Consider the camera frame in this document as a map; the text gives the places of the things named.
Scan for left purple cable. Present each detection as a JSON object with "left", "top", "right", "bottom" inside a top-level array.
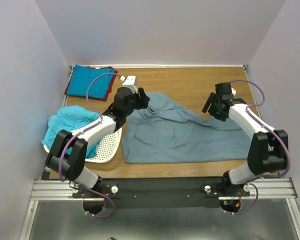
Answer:
[{"left": 58, "top": 73, "right": 123, "bottom": 182}]

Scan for folded red t shirt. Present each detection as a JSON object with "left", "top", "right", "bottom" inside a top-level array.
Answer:
[{"left": 64, "top": 65, "right": 118, "bottom": 102}]

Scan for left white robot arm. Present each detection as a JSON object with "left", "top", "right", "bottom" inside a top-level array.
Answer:
[{"left": 45, "top": 87, "right": 150, "bottom": 198}]

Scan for purple cable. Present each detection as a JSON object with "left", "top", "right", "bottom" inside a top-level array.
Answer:
[
  {"left": 229, "top": 79, "right": 290, "bottom": 180},
  {"left": 58, "top": 73, "right": 123, "bottom": 182}
]

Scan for folded teal t shirt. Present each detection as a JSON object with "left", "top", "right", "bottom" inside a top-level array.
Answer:
[{"left": 66, "top": 64, "right": 115, "bottom": 99}]

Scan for crumpled teal t shirt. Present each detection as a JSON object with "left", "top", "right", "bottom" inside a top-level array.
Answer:
[{"left": 41, "top": 105, "right": 100, "bottom": 149}]

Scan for aluminium frame rail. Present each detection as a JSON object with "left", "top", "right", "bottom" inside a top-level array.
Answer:
[{"left": 19, "top": 178, "right": 300, "bottom": 240}]

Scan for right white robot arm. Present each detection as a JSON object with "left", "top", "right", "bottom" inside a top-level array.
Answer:
[{"left": 202, "top": 82, "right": 291, "bottom": 196}]

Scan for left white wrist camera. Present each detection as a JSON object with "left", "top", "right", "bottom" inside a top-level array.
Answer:
[{"left": 119, "top": 75, "right": 138, "bottom": 93}]

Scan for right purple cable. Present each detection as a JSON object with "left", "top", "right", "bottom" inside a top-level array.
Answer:
[{"left": 229, "top": 79, "right": 290, "bottom": 180}]

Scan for grey-blue t shirt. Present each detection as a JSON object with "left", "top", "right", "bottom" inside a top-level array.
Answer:
[{"left": 122, "top": 92, "right": 251, "bottom": 164}]

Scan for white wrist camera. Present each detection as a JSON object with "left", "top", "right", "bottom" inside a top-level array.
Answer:
[
  {"left": 119, "top": 75, "right": 138, "bottom": 93},
  {"left": 231, "top": 87, "right": 237, "bottom": 97}
]

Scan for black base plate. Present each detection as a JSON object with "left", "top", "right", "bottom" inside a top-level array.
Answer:
[{"left": 72, "top": 176, "right": 251, "bottom": 210}]

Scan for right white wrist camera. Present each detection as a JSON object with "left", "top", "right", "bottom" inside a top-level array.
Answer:
[{"left": 231, "top": 87, "right": 237, "bottom": 97}]

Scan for white perforated basket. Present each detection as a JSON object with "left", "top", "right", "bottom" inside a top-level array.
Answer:
[{"left": 41, "top": 128, "right": 122, "bottom": 164}]

